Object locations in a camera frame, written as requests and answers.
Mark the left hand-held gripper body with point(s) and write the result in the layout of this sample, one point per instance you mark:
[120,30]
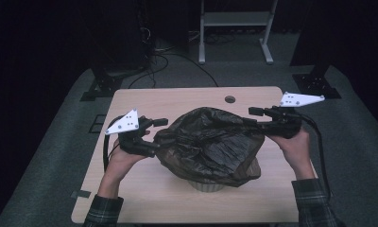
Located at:
[124,124]

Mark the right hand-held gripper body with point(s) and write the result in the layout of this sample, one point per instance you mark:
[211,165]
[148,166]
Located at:
[295,99]

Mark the black plastic garbage bag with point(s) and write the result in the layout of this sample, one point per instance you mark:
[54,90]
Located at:
[209,145]

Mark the green ribbed trash bin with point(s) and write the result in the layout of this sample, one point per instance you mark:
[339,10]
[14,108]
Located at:
[206,187]

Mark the person's left hand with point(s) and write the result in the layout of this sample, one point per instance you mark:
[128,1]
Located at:
[121,162]

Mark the person's right hand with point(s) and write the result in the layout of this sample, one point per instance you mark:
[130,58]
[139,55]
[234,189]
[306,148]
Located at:
[295,149]

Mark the black metal stand base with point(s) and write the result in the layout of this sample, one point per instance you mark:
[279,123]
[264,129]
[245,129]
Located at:
[105,85]
[316,85]

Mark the grey tape strip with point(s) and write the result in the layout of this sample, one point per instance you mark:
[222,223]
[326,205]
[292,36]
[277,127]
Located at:
[81,194]

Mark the white metal stand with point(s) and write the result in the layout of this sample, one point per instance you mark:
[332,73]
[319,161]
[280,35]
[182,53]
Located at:
[236,18]

